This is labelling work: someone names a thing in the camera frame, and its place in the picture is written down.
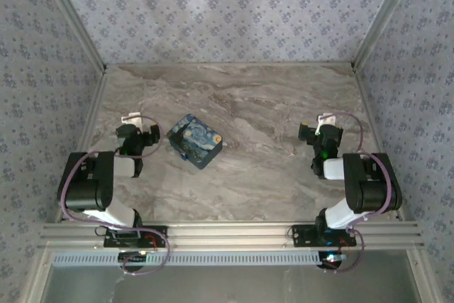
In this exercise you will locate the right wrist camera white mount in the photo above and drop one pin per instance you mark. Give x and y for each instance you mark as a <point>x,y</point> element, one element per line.
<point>327,118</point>

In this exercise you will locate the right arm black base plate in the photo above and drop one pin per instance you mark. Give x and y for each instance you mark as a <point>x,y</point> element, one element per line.
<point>301,237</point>

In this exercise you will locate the grey metal panel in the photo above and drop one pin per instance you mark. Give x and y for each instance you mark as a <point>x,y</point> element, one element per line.
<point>227,285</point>

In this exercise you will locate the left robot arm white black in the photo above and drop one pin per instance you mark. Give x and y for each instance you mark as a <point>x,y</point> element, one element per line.
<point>88,182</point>

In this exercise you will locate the aluminium mounting rail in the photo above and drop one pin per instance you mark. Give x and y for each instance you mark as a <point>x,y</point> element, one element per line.
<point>227,235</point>

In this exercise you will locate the aluminium corner post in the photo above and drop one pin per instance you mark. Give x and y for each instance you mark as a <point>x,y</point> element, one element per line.
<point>73,15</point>
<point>383,15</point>

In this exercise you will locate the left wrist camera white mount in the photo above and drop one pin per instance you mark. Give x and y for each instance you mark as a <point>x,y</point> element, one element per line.
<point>132,118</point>

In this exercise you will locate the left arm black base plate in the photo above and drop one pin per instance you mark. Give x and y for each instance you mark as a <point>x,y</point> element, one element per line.
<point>159,241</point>

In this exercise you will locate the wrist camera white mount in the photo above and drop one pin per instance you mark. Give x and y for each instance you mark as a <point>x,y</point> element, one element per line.
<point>327,118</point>
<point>132,118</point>

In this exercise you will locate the aluminium table edge rail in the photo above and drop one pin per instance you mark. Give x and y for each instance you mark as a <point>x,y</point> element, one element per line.
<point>85,132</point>
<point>371,118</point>

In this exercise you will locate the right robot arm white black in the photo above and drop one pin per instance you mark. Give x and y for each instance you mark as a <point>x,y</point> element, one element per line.
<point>369,189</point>

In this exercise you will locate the starry night print box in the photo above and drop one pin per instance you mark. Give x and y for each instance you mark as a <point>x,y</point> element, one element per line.
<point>195,140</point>

